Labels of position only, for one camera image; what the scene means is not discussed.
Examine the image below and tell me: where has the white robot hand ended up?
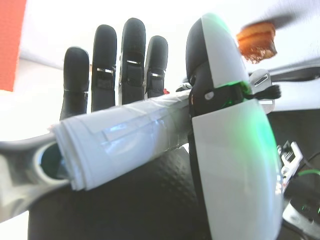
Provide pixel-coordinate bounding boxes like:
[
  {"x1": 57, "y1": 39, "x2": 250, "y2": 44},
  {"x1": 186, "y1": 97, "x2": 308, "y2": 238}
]
[{"x1": 27, "y1": 12, "x2": 285, "y2": 240}]

